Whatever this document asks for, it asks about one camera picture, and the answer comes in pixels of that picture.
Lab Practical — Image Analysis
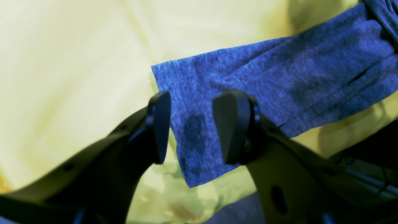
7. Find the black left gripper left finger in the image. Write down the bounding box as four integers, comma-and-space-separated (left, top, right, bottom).
111, 91, 171, 165

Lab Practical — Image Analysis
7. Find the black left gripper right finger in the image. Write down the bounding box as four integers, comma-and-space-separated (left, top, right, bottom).
213, 90, 277, 165

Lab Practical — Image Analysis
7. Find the grey long-sleeve T-shirt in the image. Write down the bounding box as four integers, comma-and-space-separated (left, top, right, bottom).
152, 0, 397, 188

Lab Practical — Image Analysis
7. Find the yellow table cloth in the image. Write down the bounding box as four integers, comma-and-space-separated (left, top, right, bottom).
1, 0, 397, 224

